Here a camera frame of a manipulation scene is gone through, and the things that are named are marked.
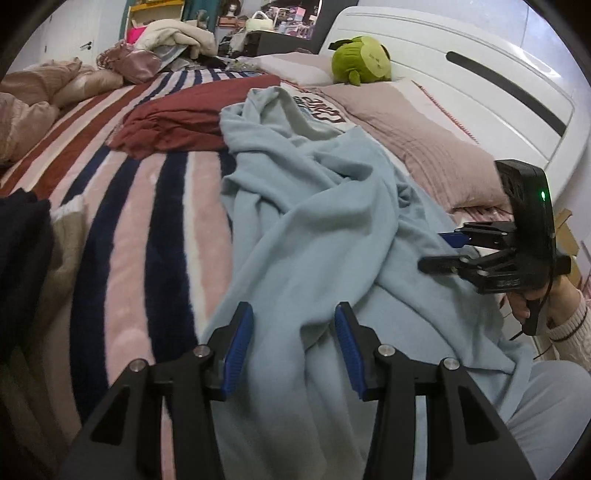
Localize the cream clothes pile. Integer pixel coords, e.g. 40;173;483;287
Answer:
136;18;218;58

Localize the person's leg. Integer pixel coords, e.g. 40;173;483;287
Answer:
501;359;591;480

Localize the light blue garment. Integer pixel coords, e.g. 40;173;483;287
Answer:
203;85;534;480

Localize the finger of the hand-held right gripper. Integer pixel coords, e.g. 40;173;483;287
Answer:
418;251;506;276
438;222;514;250

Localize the person's right forearm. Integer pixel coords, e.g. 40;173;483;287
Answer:
547;295;591;361

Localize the white door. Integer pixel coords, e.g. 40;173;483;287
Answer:
25;0;125;71

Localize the yellow cabinet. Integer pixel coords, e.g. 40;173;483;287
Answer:
127;0;185;29

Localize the beige quilt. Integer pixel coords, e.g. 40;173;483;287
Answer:
0;58;124;163

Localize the striped fleece blanket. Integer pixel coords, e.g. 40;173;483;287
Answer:
0;67;287;480

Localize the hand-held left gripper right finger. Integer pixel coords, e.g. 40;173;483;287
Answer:
334;301;536;480

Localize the white bed headboard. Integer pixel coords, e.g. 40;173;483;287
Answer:
318;4;587;217

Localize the dark navy garment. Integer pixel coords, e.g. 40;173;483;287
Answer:
0;189;54;365

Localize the white handbag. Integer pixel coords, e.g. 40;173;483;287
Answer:
247;11;273;33

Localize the pink satin bag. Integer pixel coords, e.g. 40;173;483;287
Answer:
97;39;162;85

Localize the dark cluttered bookshelf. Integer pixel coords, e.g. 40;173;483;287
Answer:
259;0;358;54

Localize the person's right hand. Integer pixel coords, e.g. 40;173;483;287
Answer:
508;276;583;332

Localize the green plush toy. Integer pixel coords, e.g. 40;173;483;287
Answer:
330;36;393;87

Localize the dusty pink pillow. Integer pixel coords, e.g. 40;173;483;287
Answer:
314;78;513;213

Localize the pale white pillow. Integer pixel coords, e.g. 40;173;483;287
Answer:
240;52;342;86

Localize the dark red garment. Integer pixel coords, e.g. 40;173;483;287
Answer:
108;74;282;160

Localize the dark desk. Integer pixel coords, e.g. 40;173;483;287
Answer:
242;30;324;57

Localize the white lettered bed sheet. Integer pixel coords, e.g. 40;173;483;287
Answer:
277;80;358;136

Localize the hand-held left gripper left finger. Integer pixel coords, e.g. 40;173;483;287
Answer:
58;301;254;480

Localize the cardboard box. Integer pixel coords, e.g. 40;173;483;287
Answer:
554;210;583;283

